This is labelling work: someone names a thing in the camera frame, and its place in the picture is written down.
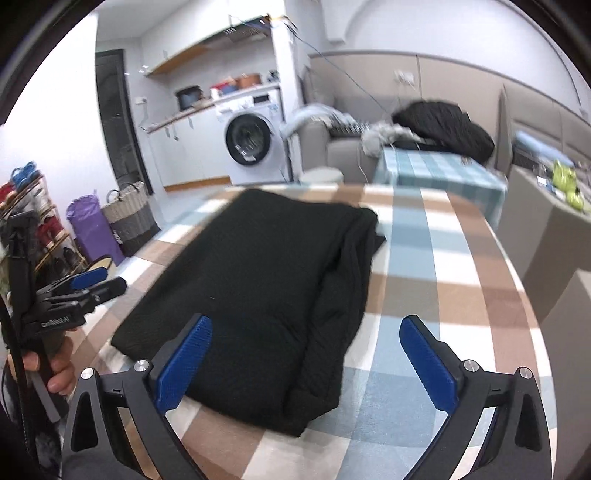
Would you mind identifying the white kitchen base cabinets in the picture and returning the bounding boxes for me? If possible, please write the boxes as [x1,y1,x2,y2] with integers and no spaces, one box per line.
[148,108,232,190]

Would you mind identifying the light blue blanket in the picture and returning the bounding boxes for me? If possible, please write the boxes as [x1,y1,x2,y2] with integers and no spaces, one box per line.
[279,104,352,139]

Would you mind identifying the grey sofa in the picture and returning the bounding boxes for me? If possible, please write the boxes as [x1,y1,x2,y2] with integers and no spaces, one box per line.
[298,108,462,183]

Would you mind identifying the black cooking pot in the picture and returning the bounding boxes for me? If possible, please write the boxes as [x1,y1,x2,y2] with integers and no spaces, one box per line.
[174,85,204,110]

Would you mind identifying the person's dark fuzzy clothing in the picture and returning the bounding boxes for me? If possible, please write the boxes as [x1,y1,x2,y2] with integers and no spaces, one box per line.
[0,360,65,480]

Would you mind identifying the brown blue checked tablecloth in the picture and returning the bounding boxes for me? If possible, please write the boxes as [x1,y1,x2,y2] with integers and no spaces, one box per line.
[69,182,555,480]

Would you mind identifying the dark door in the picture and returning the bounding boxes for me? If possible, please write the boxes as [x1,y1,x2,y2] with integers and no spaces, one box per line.
[95,48,153,195]

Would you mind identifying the grey cushion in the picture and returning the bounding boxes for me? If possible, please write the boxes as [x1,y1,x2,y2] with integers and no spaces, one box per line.
[300,65,335,109]

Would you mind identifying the person's left hand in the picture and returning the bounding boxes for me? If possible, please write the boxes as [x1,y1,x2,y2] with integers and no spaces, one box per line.
[22,337,75,397]

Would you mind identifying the woven laundry basket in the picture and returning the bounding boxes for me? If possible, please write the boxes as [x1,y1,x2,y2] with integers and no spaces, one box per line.
[102,181,162,257]

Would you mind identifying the green toy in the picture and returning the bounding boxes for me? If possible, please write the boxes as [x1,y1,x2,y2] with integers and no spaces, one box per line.
[549,161,587,206]

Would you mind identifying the houndstooth cushion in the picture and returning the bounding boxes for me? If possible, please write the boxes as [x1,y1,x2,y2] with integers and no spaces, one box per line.
[330,121,370,137]

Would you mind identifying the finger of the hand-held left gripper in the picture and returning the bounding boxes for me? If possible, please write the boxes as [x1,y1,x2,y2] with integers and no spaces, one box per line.
[37,267,109,300]
[41,276,127,311]

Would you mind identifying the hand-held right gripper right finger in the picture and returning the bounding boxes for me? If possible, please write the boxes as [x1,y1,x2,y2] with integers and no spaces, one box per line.
[399,315,552,480]

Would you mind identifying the teal checked tablecloth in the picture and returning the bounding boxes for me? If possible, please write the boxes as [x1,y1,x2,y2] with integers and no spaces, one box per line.
[373,147,509,227]

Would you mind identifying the black t-shirt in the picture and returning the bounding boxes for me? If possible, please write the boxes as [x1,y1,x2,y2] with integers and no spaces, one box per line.
[111,188,387,438]

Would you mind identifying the grey upholstered bed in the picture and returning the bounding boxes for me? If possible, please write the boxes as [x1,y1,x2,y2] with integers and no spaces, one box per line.
[496,83,591,181]

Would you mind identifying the steel range hood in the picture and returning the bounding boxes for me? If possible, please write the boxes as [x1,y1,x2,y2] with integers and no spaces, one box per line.
[203,14,271,44]

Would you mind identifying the black puffer jacket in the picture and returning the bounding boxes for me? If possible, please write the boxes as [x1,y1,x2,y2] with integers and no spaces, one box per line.
[392,99,496,164]

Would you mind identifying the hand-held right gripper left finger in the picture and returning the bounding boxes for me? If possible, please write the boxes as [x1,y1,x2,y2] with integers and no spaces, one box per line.
[62,314,213,480]

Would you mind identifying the purple bag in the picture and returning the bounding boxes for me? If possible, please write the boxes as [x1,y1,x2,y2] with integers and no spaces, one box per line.
[66,194,125,268]

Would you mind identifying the white wall cabinets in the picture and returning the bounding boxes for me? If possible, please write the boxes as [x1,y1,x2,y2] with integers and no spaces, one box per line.
[99,0,273,77]

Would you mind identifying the cardboard box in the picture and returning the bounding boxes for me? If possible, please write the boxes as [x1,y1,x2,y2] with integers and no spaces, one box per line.
[538,268,591,480]
[501,164,591,315]

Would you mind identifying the light blue pillow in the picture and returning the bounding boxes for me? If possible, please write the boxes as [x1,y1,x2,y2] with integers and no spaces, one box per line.
[515,130,573,162]

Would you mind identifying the round white stool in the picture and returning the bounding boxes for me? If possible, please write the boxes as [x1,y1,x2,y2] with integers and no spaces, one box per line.
[300,167,344,184]

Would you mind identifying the white washing machine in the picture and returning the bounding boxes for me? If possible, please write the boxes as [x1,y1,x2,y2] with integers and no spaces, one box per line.
[215,88,289,186]

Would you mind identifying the wooden shoe rack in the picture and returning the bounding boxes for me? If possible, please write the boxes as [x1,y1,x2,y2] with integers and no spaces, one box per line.
[0,173,88,296]

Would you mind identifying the grey clothes heap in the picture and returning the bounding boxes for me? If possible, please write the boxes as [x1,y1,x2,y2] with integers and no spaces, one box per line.
[360,121,411,155]

